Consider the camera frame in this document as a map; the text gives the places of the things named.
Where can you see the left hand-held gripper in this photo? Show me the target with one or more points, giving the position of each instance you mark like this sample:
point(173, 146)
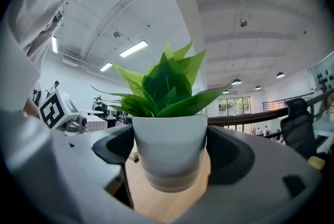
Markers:
point(52, 112)

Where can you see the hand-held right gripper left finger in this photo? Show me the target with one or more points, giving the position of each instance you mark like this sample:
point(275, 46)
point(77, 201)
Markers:
point(65, 170)

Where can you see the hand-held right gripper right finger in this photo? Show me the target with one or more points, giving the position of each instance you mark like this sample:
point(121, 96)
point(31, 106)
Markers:
point(261, 186)

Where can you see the green plant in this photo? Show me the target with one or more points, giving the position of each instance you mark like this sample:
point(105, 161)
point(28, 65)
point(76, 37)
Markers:
point(169, 144)

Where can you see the person's left forearm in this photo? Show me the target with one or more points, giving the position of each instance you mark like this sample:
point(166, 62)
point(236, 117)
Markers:
point(30, 106)

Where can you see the yellow chair pad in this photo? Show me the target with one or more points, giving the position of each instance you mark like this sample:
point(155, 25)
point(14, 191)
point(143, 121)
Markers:
point(317, 163)

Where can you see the fluorescent ceiling light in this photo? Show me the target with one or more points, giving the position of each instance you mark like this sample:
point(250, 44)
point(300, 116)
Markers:
point(106, 66)
point(133, 48)
point(54, 44)

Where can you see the dark curved railing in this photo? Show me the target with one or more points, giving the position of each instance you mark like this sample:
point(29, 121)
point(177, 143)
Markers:
point(248, 117)

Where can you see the black office chair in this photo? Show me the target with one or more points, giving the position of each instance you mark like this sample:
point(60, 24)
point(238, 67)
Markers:
point(297, 123)

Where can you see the large window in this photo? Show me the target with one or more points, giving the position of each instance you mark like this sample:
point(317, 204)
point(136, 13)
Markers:
point(235, 106)

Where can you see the wooden table with white legs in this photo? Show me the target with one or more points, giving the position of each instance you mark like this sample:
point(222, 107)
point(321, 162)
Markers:
point(156, 202)

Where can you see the black pendant lamp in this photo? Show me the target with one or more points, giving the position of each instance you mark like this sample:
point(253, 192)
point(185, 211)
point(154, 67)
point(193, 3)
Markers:
point(236, 82)
point(257, 87)
point(280, 75)
point(225, 91)

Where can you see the round ceiling fixture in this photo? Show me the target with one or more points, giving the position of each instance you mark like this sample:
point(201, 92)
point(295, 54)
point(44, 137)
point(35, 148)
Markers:
point(117, 34)
point(243, 23)

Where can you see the white board with black knobs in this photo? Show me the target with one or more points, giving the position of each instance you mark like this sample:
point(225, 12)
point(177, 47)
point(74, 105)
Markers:
point(324, 79)

